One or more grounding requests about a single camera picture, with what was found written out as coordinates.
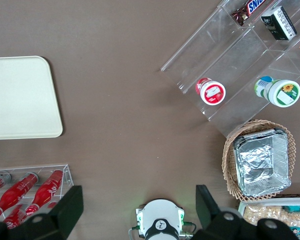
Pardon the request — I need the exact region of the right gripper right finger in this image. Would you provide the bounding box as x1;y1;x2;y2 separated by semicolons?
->
191;184;300;240

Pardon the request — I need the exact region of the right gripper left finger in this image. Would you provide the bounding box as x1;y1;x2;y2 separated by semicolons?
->
0;184;85;240

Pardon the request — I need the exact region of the white snack tray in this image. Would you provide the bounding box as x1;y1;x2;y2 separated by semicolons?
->
237;197;300;240

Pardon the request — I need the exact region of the light tan wicker basket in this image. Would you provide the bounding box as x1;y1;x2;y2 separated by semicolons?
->
222;119;297;202

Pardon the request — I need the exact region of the cream plastic tray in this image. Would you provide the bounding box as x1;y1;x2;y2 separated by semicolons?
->
0;55;64;141

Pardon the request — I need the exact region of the clear acrylic bottle rack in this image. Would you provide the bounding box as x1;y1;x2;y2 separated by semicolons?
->
0;163;75;223

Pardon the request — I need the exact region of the aluminium foil container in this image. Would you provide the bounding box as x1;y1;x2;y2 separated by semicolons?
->
232;127;292;197

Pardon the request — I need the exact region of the red lidded yogurt cup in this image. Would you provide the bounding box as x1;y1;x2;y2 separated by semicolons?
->
195;77;227;106

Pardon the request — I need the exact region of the green lidded yogurt cup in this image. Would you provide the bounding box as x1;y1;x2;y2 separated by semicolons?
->
254;76;300;108

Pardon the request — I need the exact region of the clear acrylic stepped shelf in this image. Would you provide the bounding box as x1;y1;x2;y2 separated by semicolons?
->
160;0;300;138

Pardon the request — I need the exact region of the small black carton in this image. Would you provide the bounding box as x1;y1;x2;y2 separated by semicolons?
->
260;6;298;41

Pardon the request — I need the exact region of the Snickers chocolate bar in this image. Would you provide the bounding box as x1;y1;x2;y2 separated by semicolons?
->
231;0;268;27

